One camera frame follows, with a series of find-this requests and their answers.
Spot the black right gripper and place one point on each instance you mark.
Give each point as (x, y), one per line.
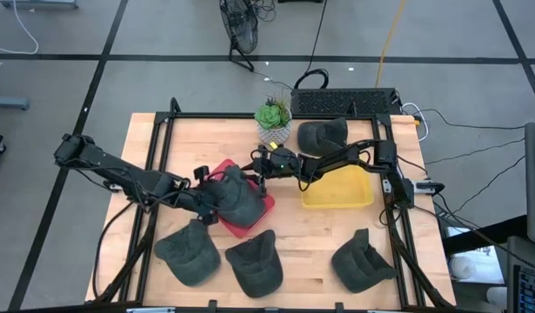
(284, 165)

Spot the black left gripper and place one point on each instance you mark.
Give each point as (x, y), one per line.
(191, 197)

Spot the dark green baseball cap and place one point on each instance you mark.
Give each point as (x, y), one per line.
(363, 265)
(238, 200)
(254, 265)
(189, 256)
(321, 139)

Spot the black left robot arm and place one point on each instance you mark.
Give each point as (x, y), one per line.
(128, 176)

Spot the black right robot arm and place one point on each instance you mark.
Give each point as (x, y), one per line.
(336, 160)

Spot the red plastic bin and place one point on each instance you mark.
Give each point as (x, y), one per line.
(243, 229)

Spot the succulent in white patterned pot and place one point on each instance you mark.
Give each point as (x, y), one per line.
(272, 116)

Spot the yellow translucent plastic bin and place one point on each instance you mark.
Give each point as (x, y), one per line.
(341, 191)

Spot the black mesh computer case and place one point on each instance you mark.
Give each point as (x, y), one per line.
(345, 102)

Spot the black floor fan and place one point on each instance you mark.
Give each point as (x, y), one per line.
(238, 24)

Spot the grey furniture foot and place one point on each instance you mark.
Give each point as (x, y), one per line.
(8, 103)
(38, 3)

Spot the white paper roll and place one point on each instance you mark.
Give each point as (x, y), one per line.
(463, 267)

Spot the black computer keyboard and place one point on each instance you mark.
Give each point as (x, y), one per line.
(530, 291)

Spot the black metal table frame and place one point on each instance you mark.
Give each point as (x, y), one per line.
(162, 143)

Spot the silver metal bracket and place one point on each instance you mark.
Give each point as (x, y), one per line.
(385, 186)
(114, 187)

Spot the black box on bracket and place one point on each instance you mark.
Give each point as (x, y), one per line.
(430, 187)

